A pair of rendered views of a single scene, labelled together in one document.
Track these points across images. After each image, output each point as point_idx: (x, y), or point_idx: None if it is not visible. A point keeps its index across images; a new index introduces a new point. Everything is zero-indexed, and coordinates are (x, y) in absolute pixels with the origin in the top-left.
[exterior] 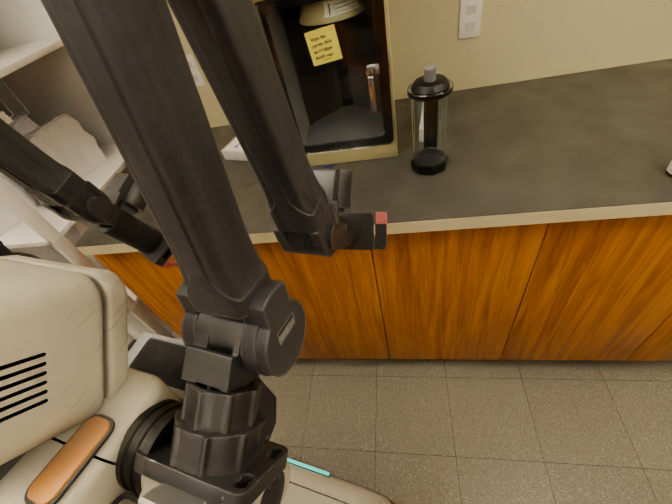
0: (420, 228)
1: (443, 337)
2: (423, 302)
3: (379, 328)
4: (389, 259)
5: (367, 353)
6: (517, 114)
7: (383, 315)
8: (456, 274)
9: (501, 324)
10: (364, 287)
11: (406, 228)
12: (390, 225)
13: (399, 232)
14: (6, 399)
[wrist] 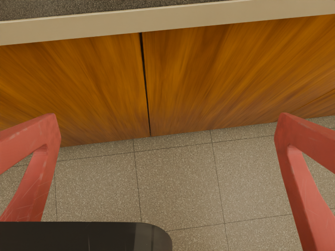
0: (286, 11)
1: (222, 117)
2: (213, 96)
3: (141, 121)
4: (177, 57)
5: (122, 137)
6: None
7: (149, 112)
8: (284, 66)
9: (299, 102)
10: (122, 92)
11: (251, 12)
12: (213, 7)
13: (229, 21)
14: None
